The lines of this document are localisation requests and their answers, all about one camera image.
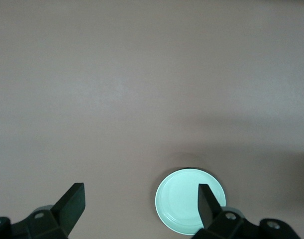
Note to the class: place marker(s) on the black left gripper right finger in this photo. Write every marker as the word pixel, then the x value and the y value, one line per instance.
pixel 209 211

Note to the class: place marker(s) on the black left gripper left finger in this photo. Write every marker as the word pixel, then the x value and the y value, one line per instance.
pixel 67 211

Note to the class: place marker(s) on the pale green round plate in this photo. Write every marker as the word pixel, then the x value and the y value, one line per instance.
pixel 179 199

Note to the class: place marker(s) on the brown table cover sheet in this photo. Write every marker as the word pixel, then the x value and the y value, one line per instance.
pixel 141 74

